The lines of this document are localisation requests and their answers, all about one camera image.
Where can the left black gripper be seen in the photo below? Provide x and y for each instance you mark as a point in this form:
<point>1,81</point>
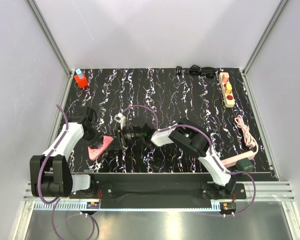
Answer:
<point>97,136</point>

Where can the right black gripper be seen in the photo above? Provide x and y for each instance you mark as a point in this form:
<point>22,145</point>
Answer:
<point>117,144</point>

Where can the pink triangular socket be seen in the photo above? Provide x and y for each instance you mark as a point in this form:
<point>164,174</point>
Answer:
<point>94,153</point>

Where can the red cube socket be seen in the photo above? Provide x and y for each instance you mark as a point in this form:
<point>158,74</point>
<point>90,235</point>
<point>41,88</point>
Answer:
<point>81,80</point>

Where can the pink power strip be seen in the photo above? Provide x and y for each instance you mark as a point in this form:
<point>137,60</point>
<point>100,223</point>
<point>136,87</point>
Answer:
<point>231,161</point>

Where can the dark green plug adapter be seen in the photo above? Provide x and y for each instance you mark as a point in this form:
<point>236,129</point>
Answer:
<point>244,165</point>

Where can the light blue plug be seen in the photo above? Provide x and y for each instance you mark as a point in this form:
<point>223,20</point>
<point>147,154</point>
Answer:
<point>79,73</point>

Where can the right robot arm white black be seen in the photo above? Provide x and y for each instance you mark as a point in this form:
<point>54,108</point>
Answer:
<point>191,139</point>

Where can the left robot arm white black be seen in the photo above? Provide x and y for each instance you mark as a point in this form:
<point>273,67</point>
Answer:
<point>50,176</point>

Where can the black plug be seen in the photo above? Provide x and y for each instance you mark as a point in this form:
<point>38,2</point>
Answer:
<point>178,70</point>

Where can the wooden socket strip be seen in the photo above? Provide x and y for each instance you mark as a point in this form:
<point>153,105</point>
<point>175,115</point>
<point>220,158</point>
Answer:
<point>228,97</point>

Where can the yellow plug on wooden strip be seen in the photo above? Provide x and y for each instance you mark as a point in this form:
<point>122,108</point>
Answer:
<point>228,87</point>

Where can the pink plug on wooden strip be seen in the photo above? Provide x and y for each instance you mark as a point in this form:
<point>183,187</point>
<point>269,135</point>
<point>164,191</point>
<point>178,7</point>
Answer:
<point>224,77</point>

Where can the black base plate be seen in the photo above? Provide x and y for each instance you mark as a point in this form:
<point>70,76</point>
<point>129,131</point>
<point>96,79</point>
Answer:
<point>163,191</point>

